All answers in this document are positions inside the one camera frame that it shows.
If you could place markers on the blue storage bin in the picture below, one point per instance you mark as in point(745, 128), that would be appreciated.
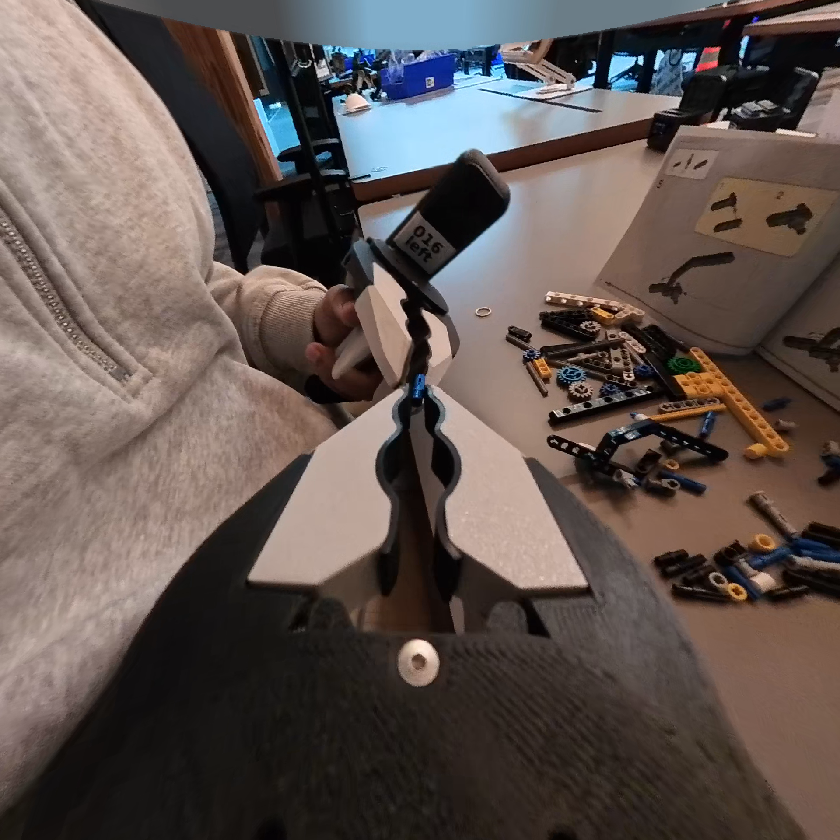
point(420, 79)

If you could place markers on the white mechanical arm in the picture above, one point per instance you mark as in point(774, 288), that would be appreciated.
point(544, 69)

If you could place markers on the black equipment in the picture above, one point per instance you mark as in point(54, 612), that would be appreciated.
point(754, 98)

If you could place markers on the person's left forearm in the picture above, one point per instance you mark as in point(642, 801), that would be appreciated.
point(275, 315)

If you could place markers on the blue lego pin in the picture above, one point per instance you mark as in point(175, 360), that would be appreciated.
point(417, 388)

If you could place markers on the small black box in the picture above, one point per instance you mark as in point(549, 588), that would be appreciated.
point(666, 130)

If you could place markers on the grey desk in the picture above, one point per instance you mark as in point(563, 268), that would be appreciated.
point(459, 128)

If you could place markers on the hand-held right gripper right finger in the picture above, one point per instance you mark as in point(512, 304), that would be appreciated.
point(505, 525)

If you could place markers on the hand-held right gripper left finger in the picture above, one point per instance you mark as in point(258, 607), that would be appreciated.
point(315, 525)

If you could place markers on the person's left hand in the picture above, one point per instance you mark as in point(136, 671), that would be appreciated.
point(331, 308)

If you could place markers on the yellow lego beam frame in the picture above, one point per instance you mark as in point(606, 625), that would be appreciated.
point(728, 394)

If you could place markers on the green lego gear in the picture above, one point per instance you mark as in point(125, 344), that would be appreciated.
point(679, 364)

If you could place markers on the pile of lego pieces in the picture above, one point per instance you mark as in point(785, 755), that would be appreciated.
point(610, 367)

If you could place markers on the black office chair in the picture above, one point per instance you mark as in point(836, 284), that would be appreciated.
point(197, 131)

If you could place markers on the white round object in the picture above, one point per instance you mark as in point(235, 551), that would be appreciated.
point(358, 105)

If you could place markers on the lego instruction booklet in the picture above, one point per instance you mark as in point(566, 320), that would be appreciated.
point(807, 367)
point(722, 289)

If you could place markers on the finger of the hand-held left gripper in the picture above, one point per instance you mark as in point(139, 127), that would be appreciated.
point(445, 344)
point(384, 321)

